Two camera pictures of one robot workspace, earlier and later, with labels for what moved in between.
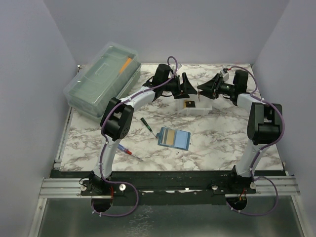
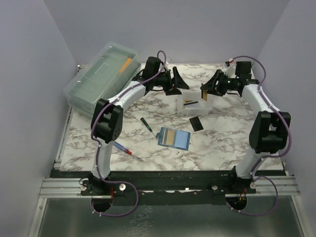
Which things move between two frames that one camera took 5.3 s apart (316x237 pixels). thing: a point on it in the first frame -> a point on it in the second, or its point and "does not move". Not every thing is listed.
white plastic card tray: x=203 y=105 does not move
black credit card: x=190 y=104 -> x=196 y=124
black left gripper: x=186 y=87 -> x=169 y=91
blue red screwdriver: x=126 y=150 does not move
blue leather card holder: x=170 y=138 does not move
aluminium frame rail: x=266 y=186 does not move
